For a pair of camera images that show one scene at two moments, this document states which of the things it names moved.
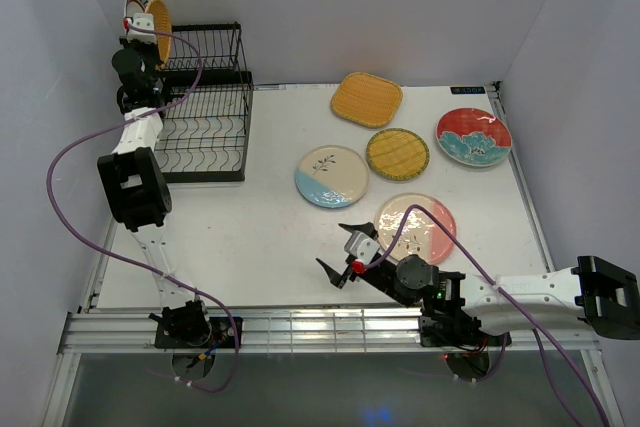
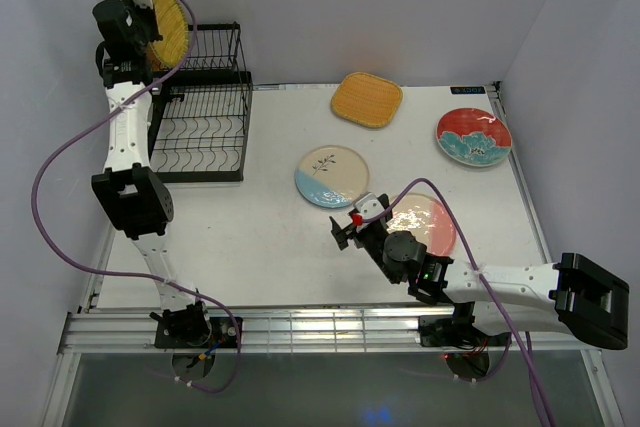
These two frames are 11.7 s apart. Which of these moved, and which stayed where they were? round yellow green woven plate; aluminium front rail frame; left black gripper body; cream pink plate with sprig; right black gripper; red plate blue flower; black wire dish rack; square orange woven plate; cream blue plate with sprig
Moved: round yellow green woven plate; right black gripper; left black gripper body
Stayed: square orange woven plate; black wire dish rack; cream pink plate with sprig; cream blue plate with sprig; red plate blue flower; aluminium front rail frame
